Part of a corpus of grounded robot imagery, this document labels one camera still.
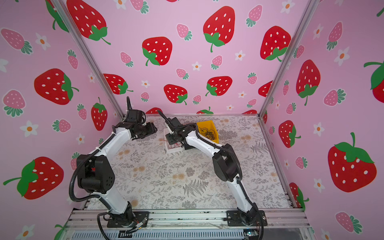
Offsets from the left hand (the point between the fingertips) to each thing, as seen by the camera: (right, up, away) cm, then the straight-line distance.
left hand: (154, 129), depth 92 cm
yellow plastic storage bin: (+35, 0, +18) cm, 40 cm away
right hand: (+10, -4, +1) cm, 11 cm away
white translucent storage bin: (+10, -13, +9) cm, 19 cm away
